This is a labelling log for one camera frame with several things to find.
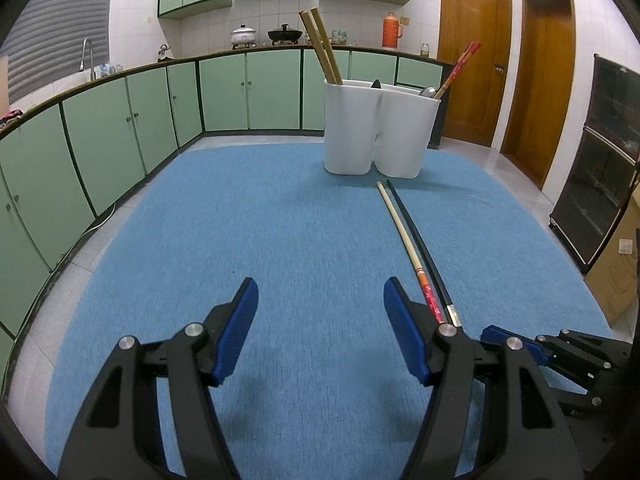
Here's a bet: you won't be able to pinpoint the black wok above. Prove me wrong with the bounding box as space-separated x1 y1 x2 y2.
268 24 303 46

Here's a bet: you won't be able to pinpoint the black chopstick silver band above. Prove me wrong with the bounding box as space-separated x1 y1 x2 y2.
386 180 462 327

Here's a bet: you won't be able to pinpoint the white double utensil holder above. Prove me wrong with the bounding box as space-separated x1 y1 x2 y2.
323 79 440 180

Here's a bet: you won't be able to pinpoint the green lower kitchen cabinets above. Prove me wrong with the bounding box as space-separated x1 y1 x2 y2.
0 45 454 401

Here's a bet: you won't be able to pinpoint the metal spoon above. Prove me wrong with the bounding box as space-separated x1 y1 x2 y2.
420 87 437 98

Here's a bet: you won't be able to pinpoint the white pot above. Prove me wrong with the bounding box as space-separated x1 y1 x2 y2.
230 25 256 50

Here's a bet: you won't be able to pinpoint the black glass cabinet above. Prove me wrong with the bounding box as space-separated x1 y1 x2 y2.
549 54 639 273

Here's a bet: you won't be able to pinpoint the orange thermos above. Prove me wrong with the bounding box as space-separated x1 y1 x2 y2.
382 12 404 49

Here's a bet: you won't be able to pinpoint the chrome faucet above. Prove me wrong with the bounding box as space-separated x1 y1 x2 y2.
78 37 96 81

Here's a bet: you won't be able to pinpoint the blue table mat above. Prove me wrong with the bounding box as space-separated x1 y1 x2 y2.
44 144 611 479

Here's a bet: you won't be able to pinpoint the wooden door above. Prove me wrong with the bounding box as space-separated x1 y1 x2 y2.
500 0 576 188
436 0 514 149

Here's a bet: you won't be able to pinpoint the orange red end chopstick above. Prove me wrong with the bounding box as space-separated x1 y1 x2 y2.
376 181 446 324

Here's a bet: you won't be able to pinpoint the glass jar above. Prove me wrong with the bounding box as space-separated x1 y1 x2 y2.
420 44 431 58

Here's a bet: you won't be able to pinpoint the plain bamboo chopstick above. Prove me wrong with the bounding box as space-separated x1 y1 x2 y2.
299 11 337 84
310 6 343 84

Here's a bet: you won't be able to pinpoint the small kettle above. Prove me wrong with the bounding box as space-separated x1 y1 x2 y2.
157 44 171 63

